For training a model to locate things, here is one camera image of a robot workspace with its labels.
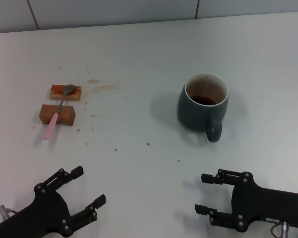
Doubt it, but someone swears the right wrist cable connector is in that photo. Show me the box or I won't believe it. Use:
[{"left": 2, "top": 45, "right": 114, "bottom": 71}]
[{"left": 270, "top": 222, "right": 290, "bottom": 238}]

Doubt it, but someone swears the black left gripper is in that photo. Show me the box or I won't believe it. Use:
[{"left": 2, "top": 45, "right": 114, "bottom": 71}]
[{"left": 0, "top": 166, "right": 107, "bottom": 238}]

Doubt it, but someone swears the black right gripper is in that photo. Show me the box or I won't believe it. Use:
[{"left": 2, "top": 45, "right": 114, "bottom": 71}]
[{"left": 195, "top": 169, "right": 298, "bottom": 233}]

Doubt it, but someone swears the brown arched wooden block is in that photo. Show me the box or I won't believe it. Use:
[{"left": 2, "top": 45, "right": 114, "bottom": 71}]
[{"left": 39, "top": 104, "right": 76, "bottom": 126}]

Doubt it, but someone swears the wrist cable connector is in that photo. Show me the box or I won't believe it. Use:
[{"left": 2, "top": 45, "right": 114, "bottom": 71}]
[
  {"left": 270, "top": 222, "right": 290, "bottom": 238},
  {"left": 0, "top": 205, "right": 18, "bottom": 220}
]

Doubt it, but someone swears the left wrist cable connector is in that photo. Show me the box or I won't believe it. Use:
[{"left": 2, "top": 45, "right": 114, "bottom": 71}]
[{"left": 0, "top": 205, "right": 18, "bottom": 220}]

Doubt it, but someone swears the pink handled metal spoon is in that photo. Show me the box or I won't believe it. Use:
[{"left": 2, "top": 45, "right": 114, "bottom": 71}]
[{"left": 44, "top": 84, "right": 76, "bottom": 140}]

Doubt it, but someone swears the grey ceramic cup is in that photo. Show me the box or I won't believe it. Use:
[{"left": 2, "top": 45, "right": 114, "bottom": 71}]
[{"left": 177, "top": 72, "right": 230, "bottom": 143}]

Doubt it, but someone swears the dark coffee liquid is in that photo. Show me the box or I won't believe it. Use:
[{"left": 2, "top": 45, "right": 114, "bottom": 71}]
[{"left": 190, "top": 95, "right": 218, "bottom": 106}]

